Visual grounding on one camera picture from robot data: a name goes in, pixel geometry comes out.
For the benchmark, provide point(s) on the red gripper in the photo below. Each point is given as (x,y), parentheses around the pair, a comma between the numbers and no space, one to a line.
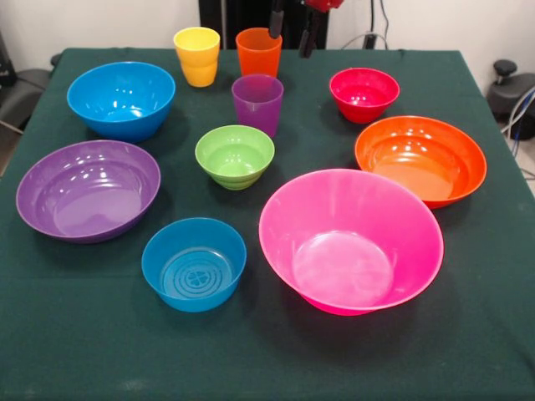
(326,3)

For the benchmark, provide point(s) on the purple plastic cup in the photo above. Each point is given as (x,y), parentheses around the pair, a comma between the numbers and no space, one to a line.
(255,113)

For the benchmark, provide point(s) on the orange plastic cup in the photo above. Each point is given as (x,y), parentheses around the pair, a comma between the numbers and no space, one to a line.
(257,56)

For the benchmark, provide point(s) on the red plastic bowl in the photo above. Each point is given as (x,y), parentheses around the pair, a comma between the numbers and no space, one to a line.
(363,100)

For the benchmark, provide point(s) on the yellow plastic cup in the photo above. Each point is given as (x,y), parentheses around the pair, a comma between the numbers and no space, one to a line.
(196,62)

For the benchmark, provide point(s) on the green plastic bowl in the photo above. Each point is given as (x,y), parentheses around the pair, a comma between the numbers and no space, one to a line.
(234,163)

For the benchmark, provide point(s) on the orange plastic bowl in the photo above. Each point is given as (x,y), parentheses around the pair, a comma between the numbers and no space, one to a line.
(418,163)

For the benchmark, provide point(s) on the large blue plastic bowl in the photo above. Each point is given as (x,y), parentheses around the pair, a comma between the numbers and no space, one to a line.
(121,108)

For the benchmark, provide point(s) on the pink plastic bowl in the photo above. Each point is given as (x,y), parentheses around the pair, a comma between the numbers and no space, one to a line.
(347,250)

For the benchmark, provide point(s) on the small blue plastic bowl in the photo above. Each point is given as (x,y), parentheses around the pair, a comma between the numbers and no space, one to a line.
(192,271)

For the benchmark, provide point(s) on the purple plastic bowl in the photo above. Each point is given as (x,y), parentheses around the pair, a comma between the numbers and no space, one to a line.
(83,196)

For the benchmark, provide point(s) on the black chair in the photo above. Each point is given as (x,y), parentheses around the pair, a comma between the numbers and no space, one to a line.
(21,92)

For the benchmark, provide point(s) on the dark green tablecloth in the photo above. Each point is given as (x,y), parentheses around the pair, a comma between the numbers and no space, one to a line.
(267,355)

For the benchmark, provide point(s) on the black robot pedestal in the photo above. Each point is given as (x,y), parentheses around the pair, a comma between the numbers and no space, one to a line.
(251,14)

